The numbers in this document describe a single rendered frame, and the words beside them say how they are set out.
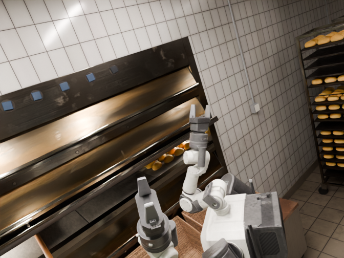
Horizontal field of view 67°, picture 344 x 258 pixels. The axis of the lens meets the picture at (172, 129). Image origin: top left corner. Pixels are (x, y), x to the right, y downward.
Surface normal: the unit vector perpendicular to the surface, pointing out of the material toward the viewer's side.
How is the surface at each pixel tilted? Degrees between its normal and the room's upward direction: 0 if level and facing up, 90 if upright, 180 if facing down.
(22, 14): 90
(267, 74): 90
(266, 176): 90
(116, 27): 90
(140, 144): 70
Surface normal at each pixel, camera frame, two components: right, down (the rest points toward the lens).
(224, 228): -0.32, -0.91
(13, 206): 0.46, -0.29
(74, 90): 0.60, 0.03
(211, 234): -0.43, -0.44
